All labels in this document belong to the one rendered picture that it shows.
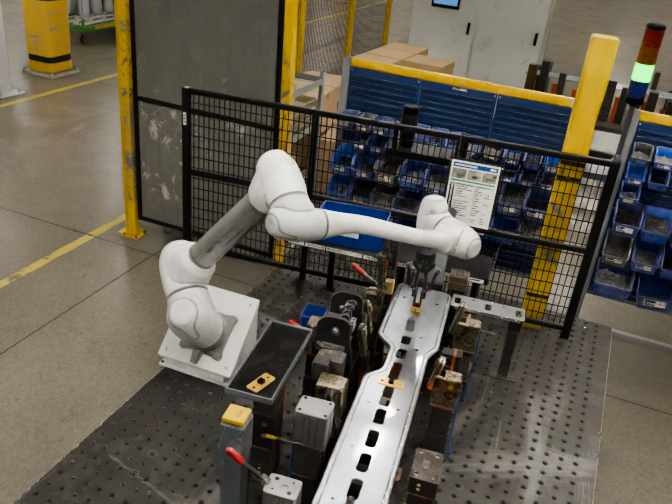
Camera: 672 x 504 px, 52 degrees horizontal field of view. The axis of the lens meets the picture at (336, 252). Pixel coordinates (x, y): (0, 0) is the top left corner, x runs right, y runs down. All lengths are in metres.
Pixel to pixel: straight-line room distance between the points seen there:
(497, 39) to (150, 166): 5.02
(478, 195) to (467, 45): 5.92
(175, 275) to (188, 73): 2.28
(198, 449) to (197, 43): 2.79
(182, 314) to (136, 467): 0.52
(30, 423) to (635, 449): 3.03
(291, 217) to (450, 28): 6.91
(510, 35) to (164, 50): 5.01
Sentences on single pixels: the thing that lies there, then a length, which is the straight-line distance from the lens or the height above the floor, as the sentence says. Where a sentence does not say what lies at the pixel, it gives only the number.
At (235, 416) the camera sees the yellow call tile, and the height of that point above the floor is 1.16.
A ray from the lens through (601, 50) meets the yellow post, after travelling 2.90.
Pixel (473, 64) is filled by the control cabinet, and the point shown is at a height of 0.70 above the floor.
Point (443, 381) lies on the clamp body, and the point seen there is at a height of 1.03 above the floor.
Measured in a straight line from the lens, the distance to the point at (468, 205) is 3.04.
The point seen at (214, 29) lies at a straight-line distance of 4.45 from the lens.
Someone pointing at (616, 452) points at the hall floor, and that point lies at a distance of 3.94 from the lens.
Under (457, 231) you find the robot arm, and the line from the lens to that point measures 2.33.
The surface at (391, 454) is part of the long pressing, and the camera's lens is 2.04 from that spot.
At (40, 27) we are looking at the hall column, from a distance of 9.56.
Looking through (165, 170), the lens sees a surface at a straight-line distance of 4.95.
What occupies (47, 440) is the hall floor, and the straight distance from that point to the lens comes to 3.61.
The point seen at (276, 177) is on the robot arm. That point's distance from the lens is 2.18.
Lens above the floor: 2.39
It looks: 27 degrees down
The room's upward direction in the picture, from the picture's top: 6 degrees clockwise
